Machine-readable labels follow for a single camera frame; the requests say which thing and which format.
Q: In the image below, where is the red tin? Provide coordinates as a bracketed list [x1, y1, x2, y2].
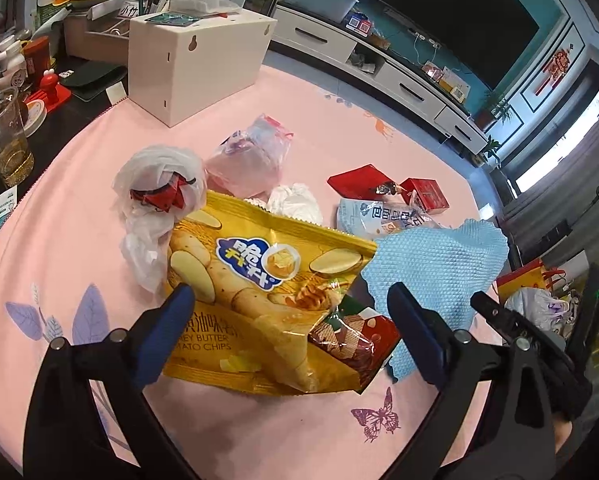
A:
[22, 35, 50, 86]

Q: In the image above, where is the black wallet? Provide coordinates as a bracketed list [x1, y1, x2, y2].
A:
[60, 62, 129, 101]

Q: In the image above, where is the pink plastic bag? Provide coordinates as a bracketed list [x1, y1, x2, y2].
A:
[204, 114, 294, 200]

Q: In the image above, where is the clear plastic cup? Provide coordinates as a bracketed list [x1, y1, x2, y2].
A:
[0, 87, 35, 187]

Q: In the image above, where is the small potted plant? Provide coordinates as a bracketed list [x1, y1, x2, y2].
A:
[472, 135, 503, 168]

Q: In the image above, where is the grey curtain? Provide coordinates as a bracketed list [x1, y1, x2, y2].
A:
[494, 160, 599, 271]

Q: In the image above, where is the white tissue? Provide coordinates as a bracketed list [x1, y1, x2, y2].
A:
[267, 183, 324, 225]

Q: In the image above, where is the brown cardboard box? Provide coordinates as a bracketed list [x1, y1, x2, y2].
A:
[62, 7, 130, 66]

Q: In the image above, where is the white paper card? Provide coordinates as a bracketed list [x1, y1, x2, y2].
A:
[0, 186, 19, 240]

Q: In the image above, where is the white display cabinet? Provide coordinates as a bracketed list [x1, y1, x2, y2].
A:
[509, 20, 599, 131]

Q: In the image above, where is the red cardboard box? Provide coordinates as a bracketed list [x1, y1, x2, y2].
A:
[399, 177, 450, 216]

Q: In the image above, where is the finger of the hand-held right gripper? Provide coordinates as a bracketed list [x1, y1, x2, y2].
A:
[471, 289, 536, 347]

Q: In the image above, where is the tall potted plant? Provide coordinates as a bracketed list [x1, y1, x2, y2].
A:
[474, 87, 513, 131]

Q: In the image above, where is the white wooden box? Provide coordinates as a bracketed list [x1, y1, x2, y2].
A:
[128, 11, 279, 128]

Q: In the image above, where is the yellow and red shopping bag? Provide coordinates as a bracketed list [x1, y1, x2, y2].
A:
[495, 259, 567, 306]

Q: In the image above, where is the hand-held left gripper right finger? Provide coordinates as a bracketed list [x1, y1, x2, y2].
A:
[382, 281, 560, 480]

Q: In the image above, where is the clear blue-print plastic bag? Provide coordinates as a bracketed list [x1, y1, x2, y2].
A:
[337, 197, 443, 241]

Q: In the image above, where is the yellow potato chip bag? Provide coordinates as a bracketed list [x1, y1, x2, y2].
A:
[162, 191, 377, 397]

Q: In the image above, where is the pink printed tablecloth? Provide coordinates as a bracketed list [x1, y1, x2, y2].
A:
[0, 52, 520, 480]

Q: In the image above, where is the white printed plastic bag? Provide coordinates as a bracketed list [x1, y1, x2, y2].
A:
[504, 287, 573, 336]

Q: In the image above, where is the red knot decoration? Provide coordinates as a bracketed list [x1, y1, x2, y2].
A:
[534, 42, 575, 96]

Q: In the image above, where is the red snack wrapper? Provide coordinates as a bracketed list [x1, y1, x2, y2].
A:
[307, 295, 401, 393]

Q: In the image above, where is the green card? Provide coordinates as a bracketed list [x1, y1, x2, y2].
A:
[144, 11, 203, 28]

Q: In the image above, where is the yellow box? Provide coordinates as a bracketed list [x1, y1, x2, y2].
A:
[439, 72, 473, 101]

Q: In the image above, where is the light blue textured cloth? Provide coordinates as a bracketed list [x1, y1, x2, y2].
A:
[360, 218, 509, 380]

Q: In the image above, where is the tape roll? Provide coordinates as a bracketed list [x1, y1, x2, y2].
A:
[22, 99, 48, 136]

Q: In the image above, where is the black television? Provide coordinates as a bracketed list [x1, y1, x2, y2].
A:
[327, 0, 540, 101]

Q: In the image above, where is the white television cabinet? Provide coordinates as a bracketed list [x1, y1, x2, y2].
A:
[272, 2, 487, 156]

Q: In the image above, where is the red foil packet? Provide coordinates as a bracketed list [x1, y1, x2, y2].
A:
[328, 164, 395, 201]

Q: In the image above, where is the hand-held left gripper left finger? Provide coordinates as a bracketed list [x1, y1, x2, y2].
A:
[24, 282, 196, 480]

